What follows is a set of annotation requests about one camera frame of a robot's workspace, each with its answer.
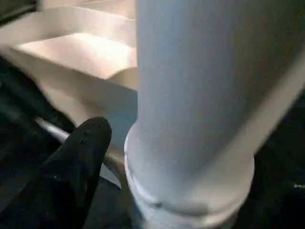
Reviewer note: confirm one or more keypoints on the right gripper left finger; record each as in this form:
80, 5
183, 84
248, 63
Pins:
62, 181

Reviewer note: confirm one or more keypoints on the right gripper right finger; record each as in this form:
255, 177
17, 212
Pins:
283, 205

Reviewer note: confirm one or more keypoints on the white plastic table top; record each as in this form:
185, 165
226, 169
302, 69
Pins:
81, 52

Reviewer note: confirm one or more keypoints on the white plastic table leg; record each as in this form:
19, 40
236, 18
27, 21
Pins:
200, 95

